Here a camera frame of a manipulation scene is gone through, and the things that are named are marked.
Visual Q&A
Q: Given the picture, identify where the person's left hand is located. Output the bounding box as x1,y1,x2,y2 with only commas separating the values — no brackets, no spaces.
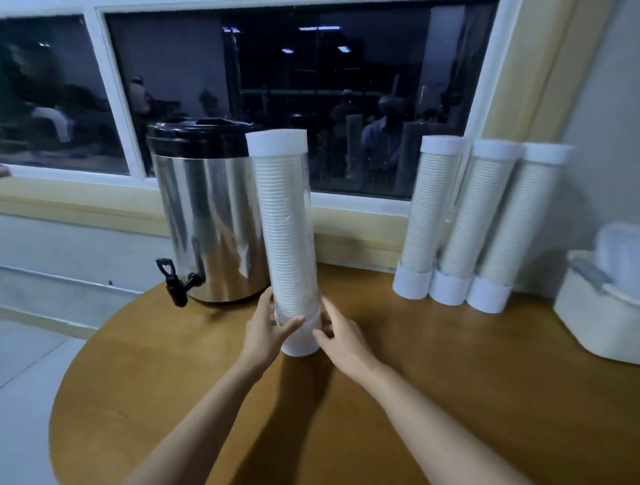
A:
240,288,306,373

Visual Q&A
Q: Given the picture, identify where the person's right hand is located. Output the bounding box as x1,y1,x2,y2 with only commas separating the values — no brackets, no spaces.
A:
313,296,381,383

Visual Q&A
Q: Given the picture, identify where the nested stack of paper cups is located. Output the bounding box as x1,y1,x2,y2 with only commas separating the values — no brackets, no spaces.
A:
440,160,516,279
478,164,566,286
400,155,461,273
252,157,321,326

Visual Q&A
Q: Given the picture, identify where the person's left forearm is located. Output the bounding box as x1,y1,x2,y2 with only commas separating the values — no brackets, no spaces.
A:
125,354,271,485

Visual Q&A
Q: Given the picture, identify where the person's right forearm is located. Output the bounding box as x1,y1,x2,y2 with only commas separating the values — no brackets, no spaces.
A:
360,364,531,485

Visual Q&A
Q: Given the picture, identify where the stainless steel water dispenser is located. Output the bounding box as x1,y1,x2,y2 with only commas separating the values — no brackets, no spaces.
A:
147,118,271,308

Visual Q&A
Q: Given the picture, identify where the translucent plastic box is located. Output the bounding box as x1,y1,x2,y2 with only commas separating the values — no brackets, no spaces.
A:
553,262,640,365

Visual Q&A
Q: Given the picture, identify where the white framed window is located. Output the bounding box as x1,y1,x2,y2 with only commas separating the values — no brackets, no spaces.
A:
0,0,616,271

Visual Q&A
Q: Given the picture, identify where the white plastic lid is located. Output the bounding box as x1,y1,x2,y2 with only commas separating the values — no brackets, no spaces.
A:
595,222,640,301

